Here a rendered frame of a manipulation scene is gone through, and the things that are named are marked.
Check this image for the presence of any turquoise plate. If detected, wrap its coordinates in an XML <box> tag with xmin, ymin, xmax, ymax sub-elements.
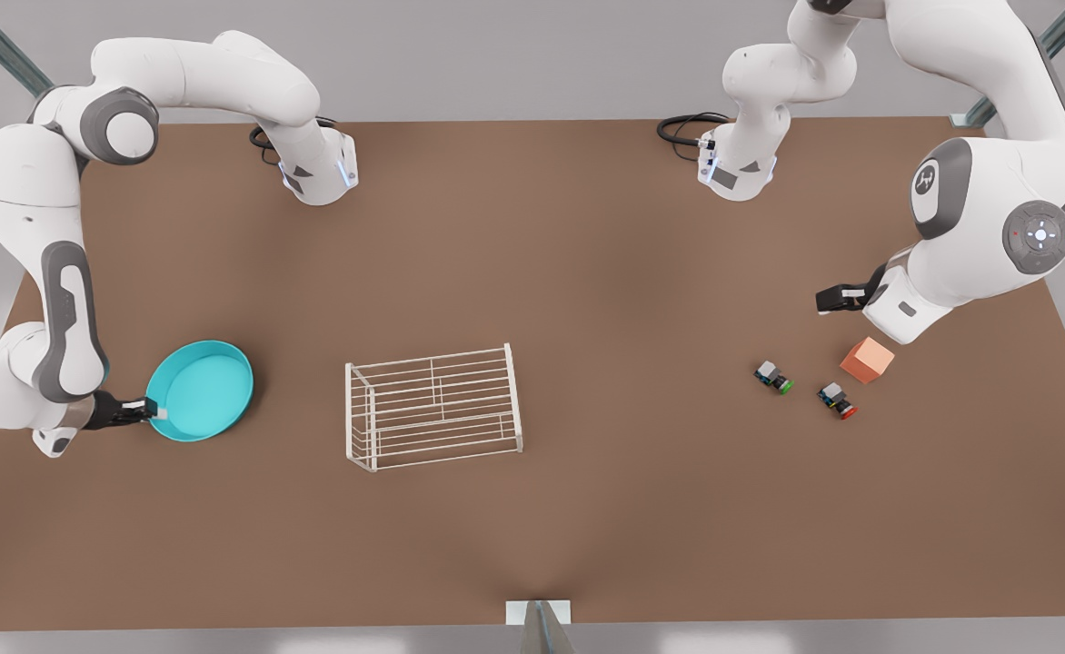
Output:
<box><xmin>145</xmin><ymin>341</ymin><xmax>254</xmax><ymax>443</ymax></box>

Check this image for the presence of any orange cube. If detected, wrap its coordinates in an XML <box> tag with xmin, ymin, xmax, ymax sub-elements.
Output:
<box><xmin>840</xmin><ymin>337</ymin><xmax>895</xmax><ymax>384</ymax></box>

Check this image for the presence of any red button switch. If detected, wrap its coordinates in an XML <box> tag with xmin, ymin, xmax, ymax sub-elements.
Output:
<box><xmin>817</xmin><ymin>382</ymin><xmax>859</xmax><ymax>421</ymax></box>

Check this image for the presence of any black cable loop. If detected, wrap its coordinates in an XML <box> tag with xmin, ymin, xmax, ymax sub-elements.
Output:
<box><xmin>657</xmin><ymin>112</ymin><xmax>733</xmax><ymax>163</ymax></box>
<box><xmin>249</xmin><ymin>117</ymin><xmax>340</xmax><ymax>165</ymax></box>

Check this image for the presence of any white wire shelf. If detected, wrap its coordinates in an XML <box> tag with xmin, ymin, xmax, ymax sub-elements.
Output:
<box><xmin>345</xmin><ymin>343</ymin><xmax>523</xmax><ymax>472</ymax></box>

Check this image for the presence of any silver frame post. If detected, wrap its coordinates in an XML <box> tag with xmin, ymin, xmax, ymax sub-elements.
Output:
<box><xmin>506</xmin><ymin>599</ymin><xmax>577</xmax><ymax>654</ymax></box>
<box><xmin>0</xmin><ymin>0</ymin><xmax>55</xmax><ymax>99</ymax></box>
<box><xmin>949</xmin><ymin>0</ymin><xmax>1065</xmax><ymax>128</ymax></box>

